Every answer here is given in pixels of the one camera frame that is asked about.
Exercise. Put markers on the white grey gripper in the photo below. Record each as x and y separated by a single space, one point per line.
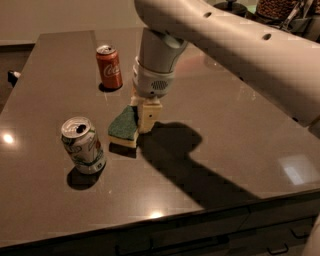
151 83

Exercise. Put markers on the green and yellow sponge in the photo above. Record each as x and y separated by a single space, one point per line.
123 130

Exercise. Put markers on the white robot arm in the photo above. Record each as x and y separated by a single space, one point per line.
282 67

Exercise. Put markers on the orange coca-cola can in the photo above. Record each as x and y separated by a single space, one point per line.
109 67

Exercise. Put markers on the white green 7up can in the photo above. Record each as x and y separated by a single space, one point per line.
81 142

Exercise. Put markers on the dark object at left edge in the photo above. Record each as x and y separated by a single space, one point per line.
13 77

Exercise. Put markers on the glass jar with black lid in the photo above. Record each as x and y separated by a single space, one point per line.
233 7

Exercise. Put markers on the jar of nuts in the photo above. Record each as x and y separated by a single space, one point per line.
275 9

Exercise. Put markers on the metal whisk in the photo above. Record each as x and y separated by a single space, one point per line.
294 20

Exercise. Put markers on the black drawer handle lower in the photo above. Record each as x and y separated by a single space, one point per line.
277 251

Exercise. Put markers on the black drawer handle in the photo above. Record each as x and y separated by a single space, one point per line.
277 251
301 231

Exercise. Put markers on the black drawer handle right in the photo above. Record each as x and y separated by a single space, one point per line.
301 231

